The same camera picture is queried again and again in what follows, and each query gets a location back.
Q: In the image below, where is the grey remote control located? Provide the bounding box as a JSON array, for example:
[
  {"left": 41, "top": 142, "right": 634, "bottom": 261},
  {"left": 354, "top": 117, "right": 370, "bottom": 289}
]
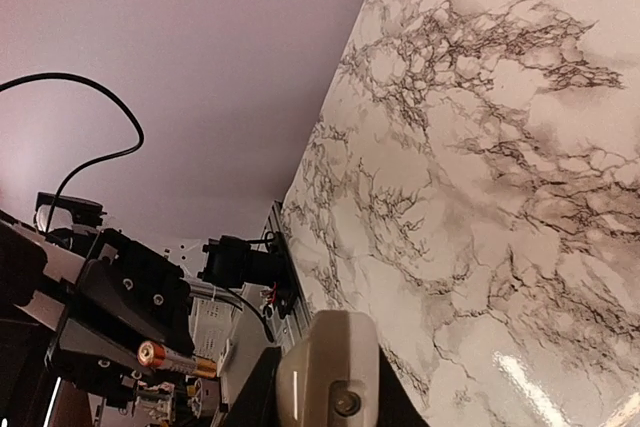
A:
[{"left": 275, "top": 310, "right": 380, "bottom": 427}]

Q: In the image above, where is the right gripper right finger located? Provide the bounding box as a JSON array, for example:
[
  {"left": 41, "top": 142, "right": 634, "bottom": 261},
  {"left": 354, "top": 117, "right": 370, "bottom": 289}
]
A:
[{"left": 377, "top": 348, "right": 429, "bottom": 427}]

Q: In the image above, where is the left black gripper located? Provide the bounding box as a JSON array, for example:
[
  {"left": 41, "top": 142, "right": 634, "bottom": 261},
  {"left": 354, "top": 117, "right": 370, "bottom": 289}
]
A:
[{"left": 1, "top": 216, "right": 195, "bottom": 407}]

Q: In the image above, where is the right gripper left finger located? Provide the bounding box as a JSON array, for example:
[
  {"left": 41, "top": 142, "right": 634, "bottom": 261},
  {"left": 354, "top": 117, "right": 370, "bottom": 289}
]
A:
[{"left": 222, "top": 347, "right": 282, "bottom": 427}]

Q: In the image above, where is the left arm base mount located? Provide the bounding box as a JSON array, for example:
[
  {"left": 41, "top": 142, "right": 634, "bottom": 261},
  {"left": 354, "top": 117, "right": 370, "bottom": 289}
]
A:
[{"left": 197, "top": 236, "right": 285, "bottom": 305}]

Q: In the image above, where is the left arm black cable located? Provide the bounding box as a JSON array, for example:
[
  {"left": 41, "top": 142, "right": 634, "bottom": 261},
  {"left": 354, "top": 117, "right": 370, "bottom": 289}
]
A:
[{"left": 0, "top": 71, "right": 146, "bottom": 218}]

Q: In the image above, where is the front aluminium rail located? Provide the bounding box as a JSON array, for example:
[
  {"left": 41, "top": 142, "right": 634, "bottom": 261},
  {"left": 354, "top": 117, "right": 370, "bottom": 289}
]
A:
[{"left": 260, "top": 201, "right": 312, "bottom": 351}]

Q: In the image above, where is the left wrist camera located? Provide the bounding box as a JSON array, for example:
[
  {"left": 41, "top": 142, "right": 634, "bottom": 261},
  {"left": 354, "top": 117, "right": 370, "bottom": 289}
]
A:
[{"left": 34, "top": 192, "right": 106, "bottom": 232}]

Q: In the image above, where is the gold black battery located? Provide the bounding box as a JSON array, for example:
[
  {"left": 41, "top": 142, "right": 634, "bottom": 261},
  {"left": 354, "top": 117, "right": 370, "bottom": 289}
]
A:
[{"left": 137, "top": 340, "right": 218, "bottom": 379}]

